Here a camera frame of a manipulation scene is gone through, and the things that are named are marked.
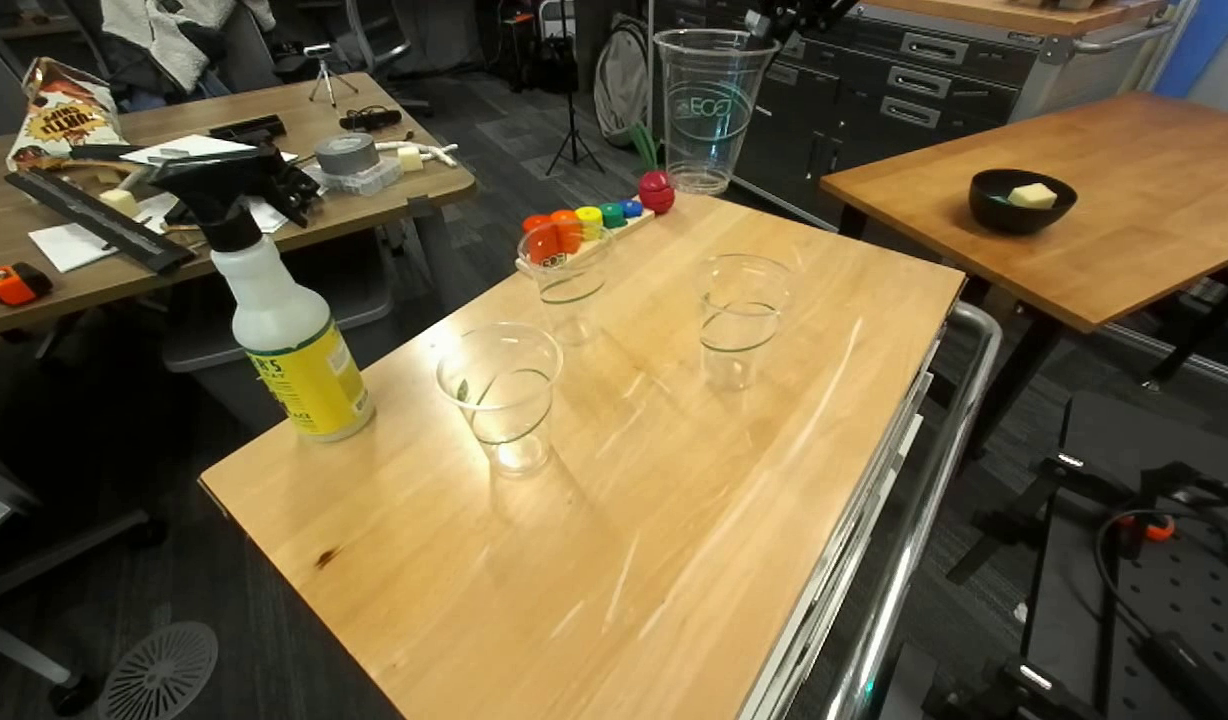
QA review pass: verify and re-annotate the chips snack bag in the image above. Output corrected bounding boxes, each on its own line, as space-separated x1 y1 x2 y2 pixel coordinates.
5 51 127 176

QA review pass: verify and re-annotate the dark grey tool chest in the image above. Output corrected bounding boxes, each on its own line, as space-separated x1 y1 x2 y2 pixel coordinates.
717 0 1176 216

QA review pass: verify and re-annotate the orange toy peg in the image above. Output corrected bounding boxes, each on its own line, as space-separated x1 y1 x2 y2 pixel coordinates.
544 203 588 254

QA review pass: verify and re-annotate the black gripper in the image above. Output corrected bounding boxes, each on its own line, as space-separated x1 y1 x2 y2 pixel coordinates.
744 0 866 49

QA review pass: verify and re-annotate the red radish toy green leaf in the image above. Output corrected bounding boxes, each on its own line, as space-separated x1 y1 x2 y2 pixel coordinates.
624 121 679 221

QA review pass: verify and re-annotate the grey round floor fan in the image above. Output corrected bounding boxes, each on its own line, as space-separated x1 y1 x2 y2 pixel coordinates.
96 616 223 720

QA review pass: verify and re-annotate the black remote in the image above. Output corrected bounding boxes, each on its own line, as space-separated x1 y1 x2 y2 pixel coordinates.
336 105 403 134

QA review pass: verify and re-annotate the grey perforated breadboard table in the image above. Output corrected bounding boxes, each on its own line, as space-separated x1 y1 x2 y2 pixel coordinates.
886 385 1228 720

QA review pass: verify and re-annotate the white mesh fan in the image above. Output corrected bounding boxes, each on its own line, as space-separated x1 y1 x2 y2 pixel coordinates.
588 14 656 142

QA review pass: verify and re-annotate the white jacket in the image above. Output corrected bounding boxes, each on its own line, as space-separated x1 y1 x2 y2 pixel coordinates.
96 0 282 96

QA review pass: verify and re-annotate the white paper sheet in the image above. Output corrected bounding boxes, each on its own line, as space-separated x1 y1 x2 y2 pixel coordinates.
22 216 117 277

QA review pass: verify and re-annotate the black tripod stand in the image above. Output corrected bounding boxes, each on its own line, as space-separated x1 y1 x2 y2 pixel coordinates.
544 0 609 176

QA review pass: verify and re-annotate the black bowl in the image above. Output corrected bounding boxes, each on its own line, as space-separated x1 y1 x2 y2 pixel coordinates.
963 163 1080 241

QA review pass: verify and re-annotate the red-orange toy peg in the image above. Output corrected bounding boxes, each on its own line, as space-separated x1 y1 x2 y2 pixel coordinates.
521 213 568 268

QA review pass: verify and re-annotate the flat black device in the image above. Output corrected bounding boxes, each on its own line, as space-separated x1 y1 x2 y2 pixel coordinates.
209 112 289 149

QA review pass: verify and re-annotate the square wooden table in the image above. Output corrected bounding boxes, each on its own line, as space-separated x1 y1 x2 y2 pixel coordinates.
818 93 1228 336

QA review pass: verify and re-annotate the grey swivel chair base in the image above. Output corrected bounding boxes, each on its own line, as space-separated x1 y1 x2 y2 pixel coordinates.
0 434 156 711

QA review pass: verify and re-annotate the small desk tripod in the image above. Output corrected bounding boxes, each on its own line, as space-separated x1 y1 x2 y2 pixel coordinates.
295 34 354 112

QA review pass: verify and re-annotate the grey tape roll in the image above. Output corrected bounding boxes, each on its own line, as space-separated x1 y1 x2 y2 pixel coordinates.
310 129 386 193

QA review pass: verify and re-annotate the orange tape measure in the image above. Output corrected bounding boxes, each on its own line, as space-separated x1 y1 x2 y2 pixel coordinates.
0 261 55 311

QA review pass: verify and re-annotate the long black keyboard bar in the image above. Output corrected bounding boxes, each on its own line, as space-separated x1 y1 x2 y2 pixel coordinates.
5 169 194 277

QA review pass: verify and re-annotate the orange clamp handle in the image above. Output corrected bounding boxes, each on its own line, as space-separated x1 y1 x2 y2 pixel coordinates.
1126 511 1183 546

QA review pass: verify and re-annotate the pale food piece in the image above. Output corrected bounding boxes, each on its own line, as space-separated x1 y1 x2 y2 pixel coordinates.
1002 179 1063 213

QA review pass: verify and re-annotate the white cable bundle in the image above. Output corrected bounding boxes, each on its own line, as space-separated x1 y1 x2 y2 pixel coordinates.
377 134 464 176

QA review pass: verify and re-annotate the clear plastic cup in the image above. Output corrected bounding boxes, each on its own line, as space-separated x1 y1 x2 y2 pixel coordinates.
697 246 800 395
433 317 568 474
646 23 785 200
512 227 613 347

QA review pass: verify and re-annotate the white yellow spray bottle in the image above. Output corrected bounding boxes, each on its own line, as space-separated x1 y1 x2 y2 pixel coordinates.
145 138 381 447

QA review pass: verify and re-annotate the metal tool cart with handle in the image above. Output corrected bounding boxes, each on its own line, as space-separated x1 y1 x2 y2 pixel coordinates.
734 296 1007 720

